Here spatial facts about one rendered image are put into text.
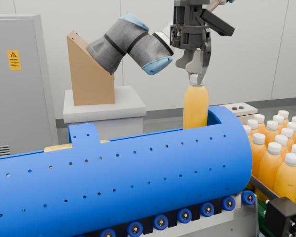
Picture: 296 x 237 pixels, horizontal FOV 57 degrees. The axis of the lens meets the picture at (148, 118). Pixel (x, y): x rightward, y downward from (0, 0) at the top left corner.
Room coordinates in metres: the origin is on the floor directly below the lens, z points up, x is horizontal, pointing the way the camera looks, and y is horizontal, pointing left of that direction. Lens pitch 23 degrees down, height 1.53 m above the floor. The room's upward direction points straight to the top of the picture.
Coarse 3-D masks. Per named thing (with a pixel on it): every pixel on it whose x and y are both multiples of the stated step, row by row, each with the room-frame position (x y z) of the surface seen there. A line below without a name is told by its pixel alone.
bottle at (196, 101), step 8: (192, 88) 0.73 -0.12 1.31; (200, 88) 0.72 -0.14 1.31; (184, 96) 0.74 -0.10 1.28; (192, 96) 0.72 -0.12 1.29; (200, 96) 0.71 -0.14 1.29; (208, 96) 0.73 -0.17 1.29; (184, 104) 0.74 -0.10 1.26; (192, 104) 0.71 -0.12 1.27; (200, 104) 0.71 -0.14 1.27; (208, 104) 0.73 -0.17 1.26; (184, 112) 0.73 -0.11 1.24; (192, 112) 0.71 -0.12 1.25; (200, 112) 0.71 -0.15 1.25; (184, 120) 0.73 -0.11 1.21; (192, 120) 0.71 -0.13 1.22; (200, 120) 0.71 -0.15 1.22; (184, 128) 0.73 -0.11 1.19
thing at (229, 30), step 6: (204, 12) 0.72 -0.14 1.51; (210, 12) 0.73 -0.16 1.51; (204, 18) 0.73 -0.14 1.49; (210, 18) 0.73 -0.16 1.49; (216, 18) 0.74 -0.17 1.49; (210, 24) 0.74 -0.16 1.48; (216, 24) 0.74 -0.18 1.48; (222, 24) 0.75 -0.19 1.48; (228, 24) 0.76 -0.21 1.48; (216, 30) 0.77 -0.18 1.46; (222, 30) 0.75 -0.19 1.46; (228, 30) 0.76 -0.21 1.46; (234, 30) 0.77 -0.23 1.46
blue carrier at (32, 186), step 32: (192, 128) 0.67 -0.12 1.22; (224, 128) 0.68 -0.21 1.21; (0, 160) 0.50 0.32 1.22; (32, 160) 0.52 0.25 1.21; (64, 160) 0.53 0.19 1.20; (96, 160) 0.54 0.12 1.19; (128, 160) 0.56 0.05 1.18; (160, 160) 0.58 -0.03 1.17; (192, 160) 0.60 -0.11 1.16; (224, 160) 0.62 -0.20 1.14; (0, 192) 0.46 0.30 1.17; (32, 192) 0.47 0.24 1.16; (64, 192) 0.49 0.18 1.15; (96, 192) 0.50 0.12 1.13; (128, 192) 0.53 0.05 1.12; (160, 192) 0.55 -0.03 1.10; (192, 192) 0.58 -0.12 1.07; (224, 192) 0.63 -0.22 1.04; (0, 224) 0.43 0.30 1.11; (32, 224) 0.45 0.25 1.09; (64, 224) 0.47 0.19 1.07; (96, 224) 0.51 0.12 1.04
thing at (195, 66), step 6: (198, 54) 0.71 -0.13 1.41; (192, 60) 0.70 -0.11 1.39; (198, 60) 0.71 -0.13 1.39; (186, 66) 0.70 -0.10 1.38; (192, 66) 0.70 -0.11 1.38; (198, 66) 0.71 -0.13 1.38; (192, 72) 0.70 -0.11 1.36; (198, 72) 0.70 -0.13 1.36; (204, 72) 0.70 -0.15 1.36; (198, 78) 0.72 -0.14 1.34; (198, 84) 0.71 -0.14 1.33
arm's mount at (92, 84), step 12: (72, 36) 1.10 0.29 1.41; (72, 48) 1.03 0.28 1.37; (84, 48) 1.08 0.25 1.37; (72, 60) 1.03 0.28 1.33; (84, 60) 1.04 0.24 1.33; (72, 72) 1.03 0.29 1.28; (84, 72) 1.04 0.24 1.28; (96, 72) 1.04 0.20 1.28; (108, 72) 1.06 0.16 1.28; (72, 84) 1.03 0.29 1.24; (84, 84) 1.04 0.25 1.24; (96, 84) 1.04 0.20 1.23; (108, 84) 1.05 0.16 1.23; (84, 96) 1.03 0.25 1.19; (96, 96) 1.04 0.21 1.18; (108, 96) 1.05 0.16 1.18
